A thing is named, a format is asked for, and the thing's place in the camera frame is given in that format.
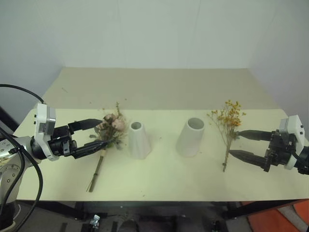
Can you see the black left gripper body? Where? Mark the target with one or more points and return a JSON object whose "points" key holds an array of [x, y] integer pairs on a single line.
{"points": [[60, 142]]}

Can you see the wide white tapered vase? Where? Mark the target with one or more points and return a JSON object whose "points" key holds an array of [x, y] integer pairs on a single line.
{"points": [[189, 142]]}

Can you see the yellow dried flower bunch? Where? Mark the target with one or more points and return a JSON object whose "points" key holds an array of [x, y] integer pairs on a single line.
{"points": [[233, 118]]}

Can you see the small silver metal clamp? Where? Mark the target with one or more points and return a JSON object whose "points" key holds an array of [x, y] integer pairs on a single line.
{"points": [[95, 220]]}

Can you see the orange red sheet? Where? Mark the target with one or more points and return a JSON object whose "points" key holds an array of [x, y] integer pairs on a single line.
{"points": [[277, 217]]}

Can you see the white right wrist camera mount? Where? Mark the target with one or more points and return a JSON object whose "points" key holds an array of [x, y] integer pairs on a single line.
{"points": [[293, 124]]}

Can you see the narrow white tapered vase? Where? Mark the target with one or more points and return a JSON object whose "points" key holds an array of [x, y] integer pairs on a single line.
{"points": [[138, 142]]}

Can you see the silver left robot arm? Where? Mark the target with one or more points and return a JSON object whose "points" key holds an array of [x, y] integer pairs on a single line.
{"points": [[9, 166]]}

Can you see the pink dried flower bouquet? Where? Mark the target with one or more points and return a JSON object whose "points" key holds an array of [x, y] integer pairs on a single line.
{"points": [[118, 123]]}

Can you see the black table frame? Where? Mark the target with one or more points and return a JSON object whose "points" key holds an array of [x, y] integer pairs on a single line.
{"points": [[169, 205]]}

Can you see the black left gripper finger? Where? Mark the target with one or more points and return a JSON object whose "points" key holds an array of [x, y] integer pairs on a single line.
{"points": [[84, 123], [89, 148]]}

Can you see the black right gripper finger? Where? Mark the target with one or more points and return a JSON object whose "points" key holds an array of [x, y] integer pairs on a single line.
{"points": [[251, 158], [258, 135]]}

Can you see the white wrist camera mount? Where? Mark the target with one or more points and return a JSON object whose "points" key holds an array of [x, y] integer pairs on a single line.
{"points": [[42, 113], [293, 124]]}

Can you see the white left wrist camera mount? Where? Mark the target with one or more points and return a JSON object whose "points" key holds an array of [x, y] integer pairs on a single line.
{"points": [[42, 113]]}

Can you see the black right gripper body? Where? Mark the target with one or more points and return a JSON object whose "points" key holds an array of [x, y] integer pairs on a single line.
{"points": [[280, 147]]}

